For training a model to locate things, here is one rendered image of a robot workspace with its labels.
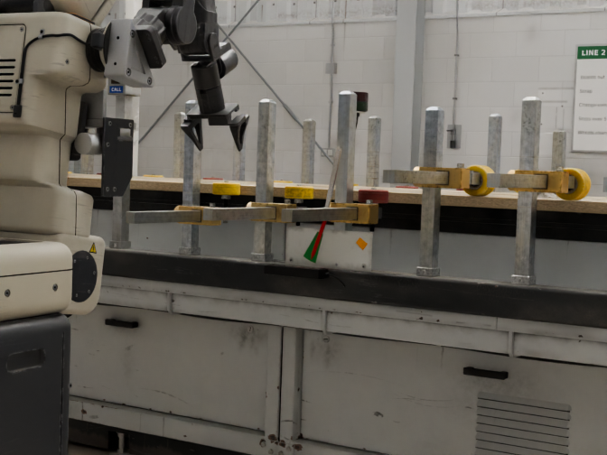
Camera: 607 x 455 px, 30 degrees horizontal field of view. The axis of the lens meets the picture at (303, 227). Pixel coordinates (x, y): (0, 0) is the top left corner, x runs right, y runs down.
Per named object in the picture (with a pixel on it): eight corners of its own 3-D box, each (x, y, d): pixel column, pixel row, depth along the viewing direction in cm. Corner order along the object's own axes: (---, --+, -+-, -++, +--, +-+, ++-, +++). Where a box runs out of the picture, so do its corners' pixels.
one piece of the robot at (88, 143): (94, 197, 224) (97, 87, 223) (-14, 190, 236) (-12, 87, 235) (140, 196, 238) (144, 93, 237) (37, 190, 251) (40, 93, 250)
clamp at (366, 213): (368, 224, 287) (369, 204, 287) (322, 221, 294) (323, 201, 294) (378, 224, 292) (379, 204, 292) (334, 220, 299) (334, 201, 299)
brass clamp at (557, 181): (560, 193, 259) (561, 171, 259) (504, 190, 267) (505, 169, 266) (569, 193, 265) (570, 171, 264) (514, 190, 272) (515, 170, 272)
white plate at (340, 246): (369, 272, 287) (371, 232, 286) (284, 264, 301) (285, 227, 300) (370, 271, 288) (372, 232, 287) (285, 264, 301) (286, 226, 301)
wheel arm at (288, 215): (292, 226, 263) (293, 207, 263) (280, 225, 265) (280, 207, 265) (381, 221, 300) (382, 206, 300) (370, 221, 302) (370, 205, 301)
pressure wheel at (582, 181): (574, 162, 277) (546, 178, 281) (590, 190, 276) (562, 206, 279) (582, 162, 282) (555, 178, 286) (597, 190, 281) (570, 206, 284)
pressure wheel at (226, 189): (241, 221, 325) (243, 181, 325) (214, 221, 323) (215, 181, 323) (236, 220, 333) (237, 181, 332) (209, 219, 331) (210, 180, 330)
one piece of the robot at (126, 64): (124, 76, 213) (131, 18, 214) (103, 76, 215) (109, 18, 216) (154, 88, 222) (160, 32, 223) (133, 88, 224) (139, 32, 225)
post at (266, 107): (263, 277, 306) (269, 98, 303) (252, 275, 308) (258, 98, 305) (270, 276, 309) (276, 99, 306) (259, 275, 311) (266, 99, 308)
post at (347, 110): (343, 276, 292) (350, 90, 290) (331, 275, 294) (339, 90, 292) (350, 276, 295) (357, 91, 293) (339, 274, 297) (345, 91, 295)
